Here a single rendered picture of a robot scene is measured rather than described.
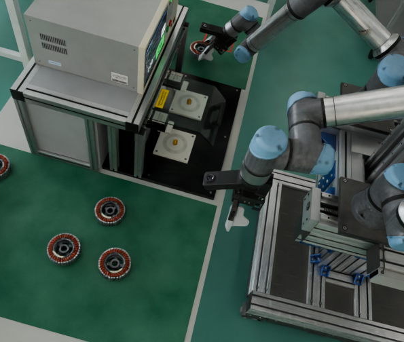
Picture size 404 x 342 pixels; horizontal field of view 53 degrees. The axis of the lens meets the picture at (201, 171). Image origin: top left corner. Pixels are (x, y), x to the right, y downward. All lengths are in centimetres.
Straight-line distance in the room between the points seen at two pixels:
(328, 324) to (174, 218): 100
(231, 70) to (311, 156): 127
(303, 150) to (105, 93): 77
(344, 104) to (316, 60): 264
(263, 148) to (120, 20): 72
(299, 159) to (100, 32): 75
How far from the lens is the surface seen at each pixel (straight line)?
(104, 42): 136
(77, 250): 151
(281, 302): 214
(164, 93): 154
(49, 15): 143
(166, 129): 166
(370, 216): 144
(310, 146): 95
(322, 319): 220
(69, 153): 168
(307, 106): 102
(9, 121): 190
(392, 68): 167
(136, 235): 156
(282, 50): 361
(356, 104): 102
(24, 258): 157
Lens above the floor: 218
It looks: 56 degrees down
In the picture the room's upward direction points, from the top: 16 degrees clockwise
